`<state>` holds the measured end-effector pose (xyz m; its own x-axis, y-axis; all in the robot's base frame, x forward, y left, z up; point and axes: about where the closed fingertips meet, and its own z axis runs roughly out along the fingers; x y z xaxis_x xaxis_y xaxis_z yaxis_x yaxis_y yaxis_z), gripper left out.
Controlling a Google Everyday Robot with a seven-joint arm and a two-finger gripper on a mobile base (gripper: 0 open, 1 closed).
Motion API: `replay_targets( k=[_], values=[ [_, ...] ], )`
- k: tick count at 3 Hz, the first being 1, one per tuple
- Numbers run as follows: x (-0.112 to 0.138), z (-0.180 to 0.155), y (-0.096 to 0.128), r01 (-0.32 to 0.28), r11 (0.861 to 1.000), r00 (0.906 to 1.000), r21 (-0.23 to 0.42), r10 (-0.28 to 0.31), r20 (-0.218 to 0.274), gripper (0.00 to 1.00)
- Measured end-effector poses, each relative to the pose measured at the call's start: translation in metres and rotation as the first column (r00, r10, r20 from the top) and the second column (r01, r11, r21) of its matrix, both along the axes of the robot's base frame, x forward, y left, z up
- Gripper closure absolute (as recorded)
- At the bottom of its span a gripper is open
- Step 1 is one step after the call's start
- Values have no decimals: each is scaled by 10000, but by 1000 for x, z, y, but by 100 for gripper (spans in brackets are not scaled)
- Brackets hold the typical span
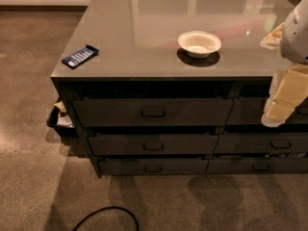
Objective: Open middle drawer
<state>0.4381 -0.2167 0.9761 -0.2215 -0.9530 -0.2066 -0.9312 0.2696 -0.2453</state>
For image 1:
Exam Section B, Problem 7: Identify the dark grey drawer cabinet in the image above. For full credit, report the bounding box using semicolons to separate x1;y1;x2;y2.
51;0;308;176

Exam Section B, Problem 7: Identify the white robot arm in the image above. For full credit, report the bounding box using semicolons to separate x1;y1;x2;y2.
261;0;308;128

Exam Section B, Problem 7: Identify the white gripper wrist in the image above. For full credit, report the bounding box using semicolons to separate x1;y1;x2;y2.
260;23;308;128

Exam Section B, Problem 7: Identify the white paper bowl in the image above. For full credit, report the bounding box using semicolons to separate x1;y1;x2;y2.
178;31;221;59

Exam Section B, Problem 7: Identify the black floor cable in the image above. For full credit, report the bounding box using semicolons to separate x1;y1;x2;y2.
71;205;141;231

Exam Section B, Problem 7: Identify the black bin with trash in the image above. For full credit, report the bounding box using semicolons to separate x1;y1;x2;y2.
46;100;78;138

